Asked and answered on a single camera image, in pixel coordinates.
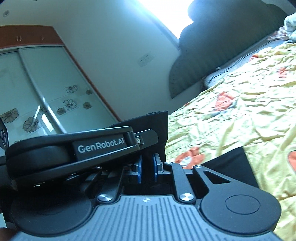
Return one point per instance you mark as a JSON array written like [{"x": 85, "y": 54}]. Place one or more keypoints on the grey quilted mattress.
[{"x": 235, "y": 63}]

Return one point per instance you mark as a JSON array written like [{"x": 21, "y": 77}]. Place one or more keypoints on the bright window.
[{"x": 172, "y": 14}]

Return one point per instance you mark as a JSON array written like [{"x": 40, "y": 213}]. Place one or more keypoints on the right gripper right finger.
[{"x": 173, "y": 174}]

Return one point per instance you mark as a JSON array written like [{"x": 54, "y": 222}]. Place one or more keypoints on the white patterned pillow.
[{"x": 287, "y": 31}]

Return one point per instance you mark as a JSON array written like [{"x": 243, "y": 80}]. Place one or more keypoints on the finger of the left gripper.
[{"x": 146, "y": 138}]

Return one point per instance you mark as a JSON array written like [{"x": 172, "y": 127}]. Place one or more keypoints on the black pants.
[{"x": 233, "y": 164}]

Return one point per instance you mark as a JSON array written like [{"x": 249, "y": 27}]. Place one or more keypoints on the grey padded headboard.
[{"x": 220, "y": 31}]

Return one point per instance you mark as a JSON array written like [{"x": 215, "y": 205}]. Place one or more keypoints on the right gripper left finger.
[{"x": 114, "y": 184}]

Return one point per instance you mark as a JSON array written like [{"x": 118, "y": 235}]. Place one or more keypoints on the yellow floral bedspread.
[{"x": 252, "y": 107}]

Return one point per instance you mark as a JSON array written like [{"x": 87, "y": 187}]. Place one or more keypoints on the white wall socket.
[{"x": 145, "y": 59}]

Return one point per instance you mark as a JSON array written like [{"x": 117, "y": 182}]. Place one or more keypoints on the person's right hand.
[{"x": 6, "y": 234}]

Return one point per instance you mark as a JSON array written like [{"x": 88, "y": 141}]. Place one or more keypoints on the glass sliding wardrobe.
[{"x": 43, "y": 90}]

